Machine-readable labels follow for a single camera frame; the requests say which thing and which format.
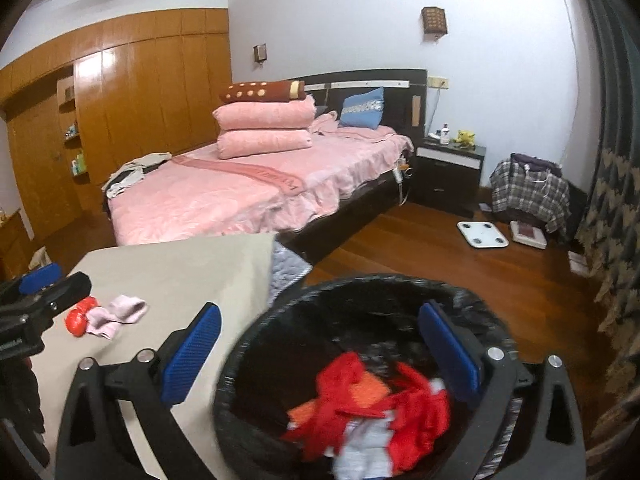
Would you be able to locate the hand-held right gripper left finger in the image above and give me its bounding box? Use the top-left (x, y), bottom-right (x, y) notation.
top-left (55, 302), bottom-right (223, 480)

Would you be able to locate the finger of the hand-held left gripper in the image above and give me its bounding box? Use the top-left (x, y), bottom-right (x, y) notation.
top-left (20, 272), bottom-right (93, 333)
top-left (19, 262), bottom-right (63, 295)

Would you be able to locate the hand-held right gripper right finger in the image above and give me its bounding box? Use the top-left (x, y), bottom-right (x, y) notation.
top-left (417, 301), bottom-right (586, 480)

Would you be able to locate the red mesh ball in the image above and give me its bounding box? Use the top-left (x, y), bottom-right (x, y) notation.
top-left (65, 296), bottom-right (99, 337)

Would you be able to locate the pink sock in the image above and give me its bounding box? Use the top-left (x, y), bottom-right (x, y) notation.
top-left (84, 295), bottom-right (149, 342)

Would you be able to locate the black lined trash bin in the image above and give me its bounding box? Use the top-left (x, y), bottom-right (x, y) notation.
top-left (212, 272), bottom-right (523, 480)

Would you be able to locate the wooden side cabinet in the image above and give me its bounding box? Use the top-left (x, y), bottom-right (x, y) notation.
top-left (0, 210), bottom-right (36, 281)

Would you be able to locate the white bathroom scale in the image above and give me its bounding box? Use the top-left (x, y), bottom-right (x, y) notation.
top-left (456, 220), bottom-right (510, 249)

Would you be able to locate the grey quilted mattress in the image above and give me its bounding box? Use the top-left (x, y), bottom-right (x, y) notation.
top-left (270, 244), bottom-right (312, 306)

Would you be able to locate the pile of clothes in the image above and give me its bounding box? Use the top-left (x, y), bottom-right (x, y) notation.
top-left (102, 152), bottom-right (173, 198)

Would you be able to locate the white maroon flat box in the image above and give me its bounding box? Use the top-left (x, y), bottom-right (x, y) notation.
top-left (510, 220), bottom-right (548, 250)

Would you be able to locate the bed with pink cover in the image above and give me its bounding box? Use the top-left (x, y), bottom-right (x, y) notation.
top-left (102, 125), bottom-right (416, 266)

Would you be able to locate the dark nightstand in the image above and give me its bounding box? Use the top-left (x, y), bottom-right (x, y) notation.
top-left (412, 137), bottom-right (487, 216)

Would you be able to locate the plaid bag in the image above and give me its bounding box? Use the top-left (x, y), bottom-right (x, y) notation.
top-left (489, 152), bottom-right (572, 233)

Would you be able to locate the wooden wardrobe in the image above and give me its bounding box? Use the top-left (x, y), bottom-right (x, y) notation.
top-left (0, 7), bottom-right (233, 241)

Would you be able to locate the dark patterned curtain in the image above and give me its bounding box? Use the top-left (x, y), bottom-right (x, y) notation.
top-left (565, 0), bottom-right (640, 480)

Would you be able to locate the dark wooden headboard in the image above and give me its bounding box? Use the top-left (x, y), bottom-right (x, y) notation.
top-left (290, 69), bottom-right (428, 143)

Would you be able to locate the blue pillow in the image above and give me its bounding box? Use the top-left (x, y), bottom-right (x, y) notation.
top-left (338, 86), bottom-right (386, 130)

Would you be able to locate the brown dotted bolster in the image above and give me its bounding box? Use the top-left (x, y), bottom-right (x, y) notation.
top-left (220, 80), bottom-right (308, 106)

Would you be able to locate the white charger cable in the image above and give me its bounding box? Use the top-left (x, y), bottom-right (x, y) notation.
top-left (392, 157), bottom-right (416, 206)

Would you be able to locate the large wall lamp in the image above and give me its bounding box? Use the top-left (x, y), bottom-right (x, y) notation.
top-left (421, 6), bottom-right (448, 36)

